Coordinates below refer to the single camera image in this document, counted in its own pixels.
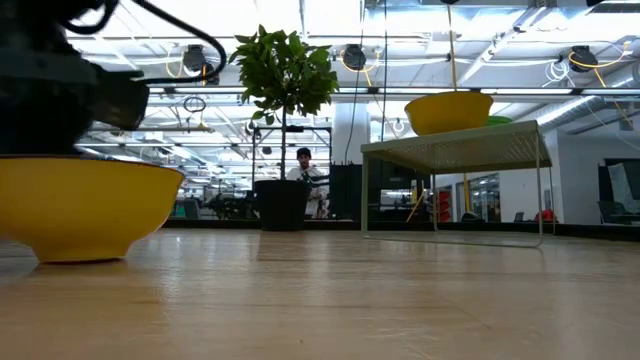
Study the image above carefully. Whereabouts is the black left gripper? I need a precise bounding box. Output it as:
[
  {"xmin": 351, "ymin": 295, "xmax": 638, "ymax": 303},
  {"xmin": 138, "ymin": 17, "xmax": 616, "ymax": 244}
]
[{"xmin": 0, "ymin": 47, "xmax": 97, "ymax": 157}]

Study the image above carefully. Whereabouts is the yellow bowl with patterned inside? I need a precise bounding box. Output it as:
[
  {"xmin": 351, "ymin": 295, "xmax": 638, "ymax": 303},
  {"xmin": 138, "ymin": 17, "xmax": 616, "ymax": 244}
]
[
  {"xmin": 0, "ymin": 153, "xmax": 186, "ymax": 265},
  {"xmin": 403, "ymin": 90, "xmax": 495, "ymax": 137}
]

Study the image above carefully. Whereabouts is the green plant in black pot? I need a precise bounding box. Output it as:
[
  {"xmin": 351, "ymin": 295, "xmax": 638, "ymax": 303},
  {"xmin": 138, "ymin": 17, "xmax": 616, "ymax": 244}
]
[{"xmin": 227, "ymin": 23, "xmax": 341, "ymax": 233}]

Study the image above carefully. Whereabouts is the person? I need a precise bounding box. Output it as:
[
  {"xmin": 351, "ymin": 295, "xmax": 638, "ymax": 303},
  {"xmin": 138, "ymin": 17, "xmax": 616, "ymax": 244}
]
[{"xmin": 284, "ymin": 146, "xmax": 332, "ymax": 220}]

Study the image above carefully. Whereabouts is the mint perforated metal shelf riser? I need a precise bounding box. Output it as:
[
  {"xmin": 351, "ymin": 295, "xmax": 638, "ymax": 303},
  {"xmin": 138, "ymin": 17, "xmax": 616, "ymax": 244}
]
[{"xmin": 359, "ymin": 119, "xmax": 557, "ymax": 250}]

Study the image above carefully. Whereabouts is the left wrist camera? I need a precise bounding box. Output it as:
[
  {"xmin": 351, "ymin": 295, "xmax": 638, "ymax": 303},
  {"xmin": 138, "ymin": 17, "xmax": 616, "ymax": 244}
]
[{"xmin": 91, "ymin": 68, "xmax": 151, "ymax": 132}]

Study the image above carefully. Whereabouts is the black ceiling cable reel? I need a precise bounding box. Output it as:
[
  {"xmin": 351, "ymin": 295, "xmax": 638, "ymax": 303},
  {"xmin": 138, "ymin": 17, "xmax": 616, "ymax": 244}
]
[
  {"xmin": 181, "ymin": 43, "xmax": 221, "ymax": 86},
  {"xmin": 341, "ymin": 43, "xmax": 369, "ymax": 72},
  {"xmin": 568, "ymin": 44, "xmax": 600, "ymax": 74}
]

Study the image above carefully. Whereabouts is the black aluminium rig frame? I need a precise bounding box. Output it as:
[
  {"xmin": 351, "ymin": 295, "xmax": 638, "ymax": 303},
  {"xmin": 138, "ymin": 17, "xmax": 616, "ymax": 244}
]
[{"xmin": 162, "ymin": 217, "xmax": 640, "ymax": 243}]

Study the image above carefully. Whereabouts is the black background rig frame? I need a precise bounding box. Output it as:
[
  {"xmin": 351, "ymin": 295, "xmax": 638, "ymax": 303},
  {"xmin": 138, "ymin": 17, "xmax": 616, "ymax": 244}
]
[{"xmin": 251, "ymin": 124, "xmax": 334, "ymax": 182}]

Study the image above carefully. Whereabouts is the silver ventilation duct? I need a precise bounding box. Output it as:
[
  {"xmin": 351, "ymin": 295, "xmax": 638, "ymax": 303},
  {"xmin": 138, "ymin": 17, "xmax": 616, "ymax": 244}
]
[{"xmin": 534, "ymin": 93, "xmax": 640, "ymax": 132}]

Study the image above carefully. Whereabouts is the dark wall board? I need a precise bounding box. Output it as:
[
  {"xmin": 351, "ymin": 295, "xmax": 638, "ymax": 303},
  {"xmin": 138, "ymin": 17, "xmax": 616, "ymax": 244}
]
[{"xmin": 597, "ymin": 157, "xmax": 640, "ymax": 226}]

